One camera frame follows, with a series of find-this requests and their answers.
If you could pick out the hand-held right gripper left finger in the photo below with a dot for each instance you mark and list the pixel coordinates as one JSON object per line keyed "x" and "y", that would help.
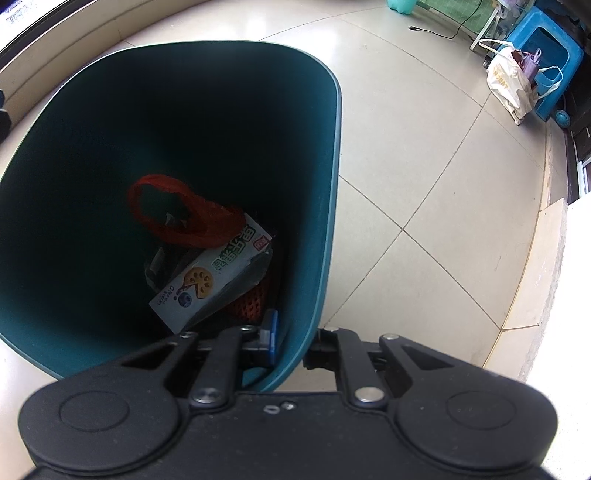
{"x": 272, "y": 334}

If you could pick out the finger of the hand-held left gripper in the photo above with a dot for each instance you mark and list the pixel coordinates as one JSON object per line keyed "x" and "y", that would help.
{"x": 3, "y": 122}

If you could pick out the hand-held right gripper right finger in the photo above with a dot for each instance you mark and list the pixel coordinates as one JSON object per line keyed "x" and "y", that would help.
{"x": 351, "y": 364}

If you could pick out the orange foam fruit net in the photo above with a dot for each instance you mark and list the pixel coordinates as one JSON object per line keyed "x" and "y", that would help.
{"x": 251, "y": 304}

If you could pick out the white purple snack packet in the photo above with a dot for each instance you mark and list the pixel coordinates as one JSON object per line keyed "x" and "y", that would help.
{"x": 203, "y": 286}

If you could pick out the dark teal plastic bin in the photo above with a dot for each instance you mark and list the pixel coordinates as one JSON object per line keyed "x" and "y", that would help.
{"x": 92, "y": 138}

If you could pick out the orange plastic bag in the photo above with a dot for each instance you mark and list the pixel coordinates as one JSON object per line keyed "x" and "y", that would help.
{"x": 203, "y": 230}

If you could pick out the white tote bag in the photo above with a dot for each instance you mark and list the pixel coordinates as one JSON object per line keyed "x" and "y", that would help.
{"x": 505, "y": 83}

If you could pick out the light blue bag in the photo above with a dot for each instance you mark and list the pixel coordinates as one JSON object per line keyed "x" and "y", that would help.
{"x": 549, "y": 83}

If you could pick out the small purple bag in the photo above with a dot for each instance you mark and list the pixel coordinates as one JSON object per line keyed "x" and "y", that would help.
{"x": 531, "y": 64}

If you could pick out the teal spray bottle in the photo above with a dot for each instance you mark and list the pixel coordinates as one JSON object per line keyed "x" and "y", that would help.
{"x": 401, "y": 4}

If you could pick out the green cloth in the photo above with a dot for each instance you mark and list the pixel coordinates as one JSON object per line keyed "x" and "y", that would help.
{"x": 443, "y": 9}

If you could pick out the blue plastic stool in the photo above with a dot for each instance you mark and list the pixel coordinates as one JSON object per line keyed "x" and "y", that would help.
{"x": 554, "y": 32}

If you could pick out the black window frame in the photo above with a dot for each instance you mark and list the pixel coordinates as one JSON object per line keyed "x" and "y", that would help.
{"x": 41, "y": 21}

